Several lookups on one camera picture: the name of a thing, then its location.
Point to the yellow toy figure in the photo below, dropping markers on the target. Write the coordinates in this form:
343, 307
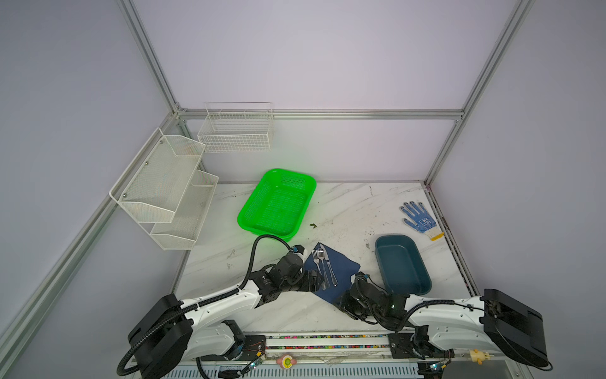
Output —
479, 357

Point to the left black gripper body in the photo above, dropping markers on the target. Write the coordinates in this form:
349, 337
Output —
301, 284

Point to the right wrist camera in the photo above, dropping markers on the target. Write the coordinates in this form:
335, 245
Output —
362, 281

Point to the silver metal spoon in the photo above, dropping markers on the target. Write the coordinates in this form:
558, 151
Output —
321, 256

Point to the white wire wall basket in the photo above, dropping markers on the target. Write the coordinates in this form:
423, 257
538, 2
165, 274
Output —
237, 127

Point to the dark blue paper napkin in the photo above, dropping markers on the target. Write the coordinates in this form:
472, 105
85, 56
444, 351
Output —
344, 268

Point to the aluminium front rail frame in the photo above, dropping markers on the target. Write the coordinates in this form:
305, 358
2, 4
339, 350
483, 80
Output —
337, 355

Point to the blue white work glove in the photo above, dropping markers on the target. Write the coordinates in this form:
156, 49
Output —
419, 219

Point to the silver metal fork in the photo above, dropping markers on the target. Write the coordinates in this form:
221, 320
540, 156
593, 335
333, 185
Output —
316, 260

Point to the dark teal plastic tray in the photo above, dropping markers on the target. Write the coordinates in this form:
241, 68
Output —
401, 266

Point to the pink green round toy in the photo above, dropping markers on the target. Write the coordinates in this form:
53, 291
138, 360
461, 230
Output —
286, 362

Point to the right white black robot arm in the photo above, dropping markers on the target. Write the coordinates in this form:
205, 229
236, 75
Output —
425, 328

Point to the white mesh two-tier shelf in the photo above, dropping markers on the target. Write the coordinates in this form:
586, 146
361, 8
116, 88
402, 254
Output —
165, 191

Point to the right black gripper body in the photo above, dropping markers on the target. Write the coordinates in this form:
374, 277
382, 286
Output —
370, 312

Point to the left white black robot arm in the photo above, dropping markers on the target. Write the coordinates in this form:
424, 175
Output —
164, 336

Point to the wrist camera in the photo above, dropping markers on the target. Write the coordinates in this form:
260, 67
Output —
362, 281
290, 266

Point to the silver metal knife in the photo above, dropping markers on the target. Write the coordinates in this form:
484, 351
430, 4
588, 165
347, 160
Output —
333, 277

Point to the green plastic perforated basket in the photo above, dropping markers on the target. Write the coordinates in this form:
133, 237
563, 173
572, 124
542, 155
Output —
278, 204

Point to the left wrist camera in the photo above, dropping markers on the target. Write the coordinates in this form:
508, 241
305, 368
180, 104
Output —
290, 266

